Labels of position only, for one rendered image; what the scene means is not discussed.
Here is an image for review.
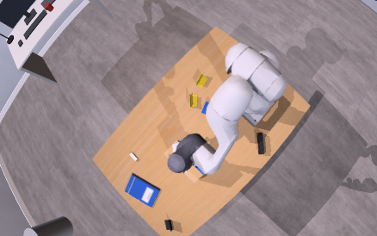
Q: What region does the blue notebook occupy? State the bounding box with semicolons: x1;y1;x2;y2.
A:
125;174;160;207

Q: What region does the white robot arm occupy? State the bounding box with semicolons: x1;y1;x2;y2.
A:
167;42;287;175

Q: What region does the blue rectangular block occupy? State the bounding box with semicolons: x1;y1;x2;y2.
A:
201;102;209;114

